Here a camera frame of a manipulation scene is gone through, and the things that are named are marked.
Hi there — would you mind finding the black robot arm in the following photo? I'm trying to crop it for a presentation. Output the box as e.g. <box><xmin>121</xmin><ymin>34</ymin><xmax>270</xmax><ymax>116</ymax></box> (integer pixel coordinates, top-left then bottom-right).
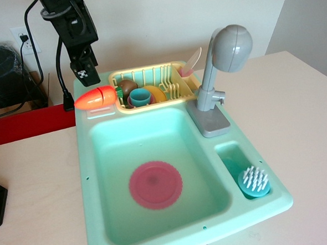
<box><xmin>40</xmin><ymin>0</ymin><xmax>100</xmax><ymax>86</ymax></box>

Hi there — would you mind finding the black gooseneck cable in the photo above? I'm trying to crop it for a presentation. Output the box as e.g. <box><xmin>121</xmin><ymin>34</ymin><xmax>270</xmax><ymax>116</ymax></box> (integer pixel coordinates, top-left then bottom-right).
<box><xmin>52</xmin><ymin>38</ymin><xmax>79</xmax><ymax>113</ymax></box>

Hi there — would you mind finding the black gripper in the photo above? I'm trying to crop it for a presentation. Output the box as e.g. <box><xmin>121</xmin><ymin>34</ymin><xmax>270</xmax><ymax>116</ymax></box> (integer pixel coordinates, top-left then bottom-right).
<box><xmin>40</xmin><ymin>0</ymin><xmax>101</xmax><ymax>87</ymax></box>

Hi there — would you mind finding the orange toy carrot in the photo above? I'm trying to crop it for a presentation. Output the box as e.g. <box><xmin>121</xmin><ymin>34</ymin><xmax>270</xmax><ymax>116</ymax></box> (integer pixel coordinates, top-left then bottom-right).
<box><xmin>74</xmin><ymin>85</ymin><xmax>123</xmax><ymax>110</ymax></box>

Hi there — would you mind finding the pink toy plate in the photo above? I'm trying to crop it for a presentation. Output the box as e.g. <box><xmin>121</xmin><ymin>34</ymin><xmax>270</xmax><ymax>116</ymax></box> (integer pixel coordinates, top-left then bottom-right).
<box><xmin>129</xmin><ymin>161</ymin><xmax>183</xmax><ymax>210</ymax></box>

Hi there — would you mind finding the black power cord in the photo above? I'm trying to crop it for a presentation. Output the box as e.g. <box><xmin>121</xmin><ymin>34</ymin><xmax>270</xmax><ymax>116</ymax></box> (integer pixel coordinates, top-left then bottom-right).
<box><xmin>14</xmin><ymin>0</ymin><xmax>55</xmax><ymax>108</ymax></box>

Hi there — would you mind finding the yellow toy plate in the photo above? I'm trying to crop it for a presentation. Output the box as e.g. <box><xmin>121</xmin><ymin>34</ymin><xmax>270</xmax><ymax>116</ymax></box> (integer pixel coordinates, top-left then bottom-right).
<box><xmin>143</xmin><ymin>85</ymin><xmax>167</xmax><ymax>103</ymax></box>

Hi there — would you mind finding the brown toy kiwi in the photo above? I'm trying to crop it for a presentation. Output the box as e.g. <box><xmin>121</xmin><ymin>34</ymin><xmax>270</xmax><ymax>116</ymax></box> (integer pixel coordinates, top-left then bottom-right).
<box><xmin>117</xmin><ymin>79</ymin><xmax>139</xmax><ymax>99</ymax></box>

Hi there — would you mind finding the teal scrub brush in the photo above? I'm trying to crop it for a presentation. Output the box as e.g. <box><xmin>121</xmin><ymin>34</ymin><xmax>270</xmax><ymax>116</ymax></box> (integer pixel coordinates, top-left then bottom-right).
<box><xmin>237</xmin><ymin>166</ymin><xmax>270</xmax><ymax>198</ymax></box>

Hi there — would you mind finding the mint green toy sink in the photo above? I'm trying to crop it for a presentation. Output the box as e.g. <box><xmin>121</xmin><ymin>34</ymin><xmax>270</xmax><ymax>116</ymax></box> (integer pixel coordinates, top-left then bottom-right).
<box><xmin>62</xmin><ymin>53</ymin><xmax>302</xmax><ymax>245</ymax></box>

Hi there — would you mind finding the red board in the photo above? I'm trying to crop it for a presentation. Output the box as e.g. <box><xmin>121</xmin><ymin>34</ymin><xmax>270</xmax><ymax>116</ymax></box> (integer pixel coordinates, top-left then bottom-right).
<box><xmin>0</xmin><ymin>105</ymin><xmax>75</xmax><ymax>145</ymax></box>

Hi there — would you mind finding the grey toy faucet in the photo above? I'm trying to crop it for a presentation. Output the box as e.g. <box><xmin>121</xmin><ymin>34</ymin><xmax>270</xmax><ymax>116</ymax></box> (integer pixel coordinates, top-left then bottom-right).
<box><xmin>185</xmin><ymin>21</ymin><xmax>254</xmax><ymax>140</ymax></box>

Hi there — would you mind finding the pink toy knife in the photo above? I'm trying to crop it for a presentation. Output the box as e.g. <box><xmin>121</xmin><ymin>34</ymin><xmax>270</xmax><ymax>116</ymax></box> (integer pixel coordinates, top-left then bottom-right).
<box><xmin>179</xmin><ymin>47</ymin><xmax>202</xmax><ymax>77</ymax></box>

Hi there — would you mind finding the teal toy cup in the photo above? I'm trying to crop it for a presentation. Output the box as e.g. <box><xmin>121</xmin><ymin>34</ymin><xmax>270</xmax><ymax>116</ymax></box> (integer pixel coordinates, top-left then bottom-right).
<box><xmin>129</xmin><ymin>88</ymin><xmax>151</xmax><ymax>107</ymax></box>

